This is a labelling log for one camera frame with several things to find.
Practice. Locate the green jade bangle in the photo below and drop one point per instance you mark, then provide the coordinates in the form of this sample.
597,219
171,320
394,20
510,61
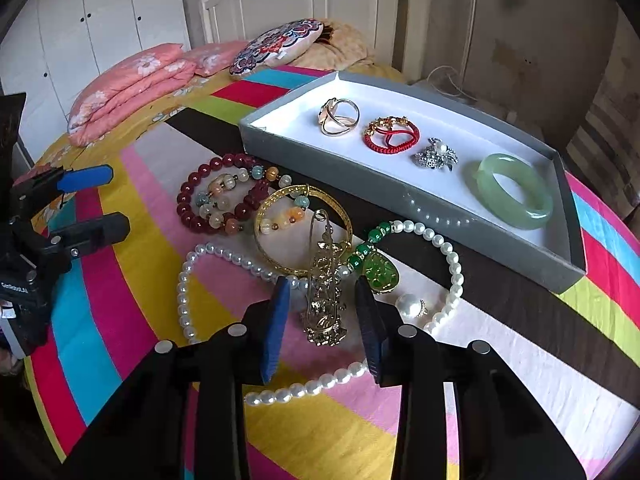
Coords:
514,192

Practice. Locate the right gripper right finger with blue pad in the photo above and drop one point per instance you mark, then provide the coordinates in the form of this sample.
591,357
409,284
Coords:
372,327

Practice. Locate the patterned round cushion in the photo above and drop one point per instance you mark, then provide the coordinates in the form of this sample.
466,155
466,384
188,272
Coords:
276,47

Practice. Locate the pink folded quilt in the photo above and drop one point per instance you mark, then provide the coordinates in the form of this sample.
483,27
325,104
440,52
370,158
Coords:
125,88

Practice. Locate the beige fleece blanket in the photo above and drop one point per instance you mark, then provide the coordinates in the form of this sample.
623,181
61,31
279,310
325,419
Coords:
339,47

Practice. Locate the pink floral pillow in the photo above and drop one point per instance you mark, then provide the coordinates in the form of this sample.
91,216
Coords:
213,58

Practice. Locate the large pearl earring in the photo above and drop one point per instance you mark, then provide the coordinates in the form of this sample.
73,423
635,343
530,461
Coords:
410,306

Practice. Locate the silver rhinestone brooch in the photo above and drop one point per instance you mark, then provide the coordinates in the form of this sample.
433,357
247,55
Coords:
436,155

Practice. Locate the white nightstand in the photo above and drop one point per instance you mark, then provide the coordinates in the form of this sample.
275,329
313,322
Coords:
446,85

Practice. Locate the white wardrobe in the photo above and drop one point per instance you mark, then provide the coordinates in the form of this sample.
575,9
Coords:
55,48

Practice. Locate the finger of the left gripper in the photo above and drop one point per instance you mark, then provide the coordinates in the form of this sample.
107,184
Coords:
83,238
82,178

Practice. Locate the gold bangle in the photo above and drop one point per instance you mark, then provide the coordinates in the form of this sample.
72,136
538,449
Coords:
310,191

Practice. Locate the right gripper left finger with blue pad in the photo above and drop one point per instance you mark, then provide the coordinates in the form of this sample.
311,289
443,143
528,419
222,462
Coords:
276,315

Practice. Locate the gold interlocked ring brooch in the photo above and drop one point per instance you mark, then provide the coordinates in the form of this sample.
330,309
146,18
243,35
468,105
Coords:
332,123

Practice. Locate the slim silver desk lamp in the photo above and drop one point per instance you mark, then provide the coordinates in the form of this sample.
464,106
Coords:
469,34

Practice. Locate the grey jewelry tray box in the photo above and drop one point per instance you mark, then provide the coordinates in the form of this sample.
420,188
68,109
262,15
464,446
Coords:
286,131

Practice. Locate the white bed headboard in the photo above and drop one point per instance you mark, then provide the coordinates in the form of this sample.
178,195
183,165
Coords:
395,29

